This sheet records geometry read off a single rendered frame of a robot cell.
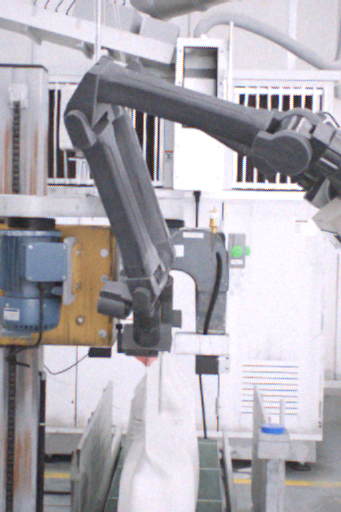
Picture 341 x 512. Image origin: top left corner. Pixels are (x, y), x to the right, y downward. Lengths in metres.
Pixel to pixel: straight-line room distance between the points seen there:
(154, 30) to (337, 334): 2.57
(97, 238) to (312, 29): 4.30
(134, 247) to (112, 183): 0.14
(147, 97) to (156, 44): 3.32
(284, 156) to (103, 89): 0.34
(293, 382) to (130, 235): 3.61
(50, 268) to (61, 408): 3.14
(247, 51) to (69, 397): 2.57
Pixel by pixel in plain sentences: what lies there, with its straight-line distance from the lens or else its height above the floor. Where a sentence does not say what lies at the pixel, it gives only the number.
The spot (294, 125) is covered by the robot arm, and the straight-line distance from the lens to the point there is 1.75.
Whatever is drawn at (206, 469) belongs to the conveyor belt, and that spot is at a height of 0.38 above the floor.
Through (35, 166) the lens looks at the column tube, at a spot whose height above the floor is 1.49.
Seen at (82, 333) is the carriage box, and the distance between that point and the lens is 2.73.
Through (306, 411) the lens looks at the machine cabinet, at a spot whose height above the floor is 0.32.
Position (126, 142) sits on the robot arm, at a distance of 2.36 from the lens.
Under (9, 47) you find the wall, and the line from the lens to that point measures 6.89.
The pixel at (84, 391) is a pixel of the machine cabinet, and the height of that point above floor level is 0.40.
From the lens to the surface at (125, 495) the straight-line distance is 2.36.
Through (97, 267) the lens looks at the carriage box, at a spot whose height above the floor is 1.23.
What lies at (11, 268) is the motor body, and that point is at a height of 1.24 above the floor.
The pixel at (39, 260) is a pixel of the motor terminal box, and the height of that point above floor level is 1.26.
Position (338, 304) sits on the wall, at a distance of 6.80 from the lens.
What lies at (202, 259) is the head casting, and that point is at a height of 1.26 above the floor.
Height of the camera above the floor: 1.41
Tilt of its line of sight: 3 degrees down
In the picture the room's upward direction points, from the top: 1 degrees clockwise
